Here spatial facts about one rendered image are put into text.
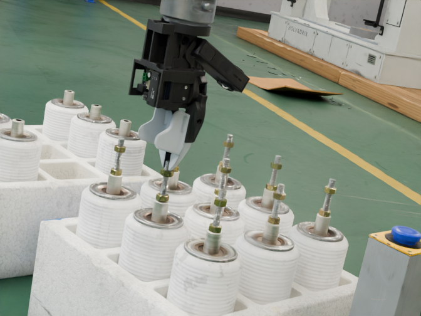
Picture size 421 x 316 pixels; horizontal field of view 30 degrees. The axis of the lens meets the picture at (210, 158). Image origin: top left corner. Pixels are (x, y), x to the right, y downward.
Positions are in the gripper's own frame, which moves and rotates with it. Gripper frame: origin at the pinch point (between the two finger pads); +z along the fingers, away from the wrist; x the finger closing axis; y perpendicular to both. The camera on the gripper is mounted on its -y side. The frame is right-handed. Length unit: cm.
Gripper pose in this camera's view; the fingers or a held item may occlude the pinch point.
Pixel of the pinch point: (172, 159)
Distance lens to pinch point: 114.5
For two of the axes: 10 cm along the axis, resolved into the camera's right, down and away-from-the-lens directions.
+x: 6.2, 3.2, -7.2
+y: -7.7, 0.3, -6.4
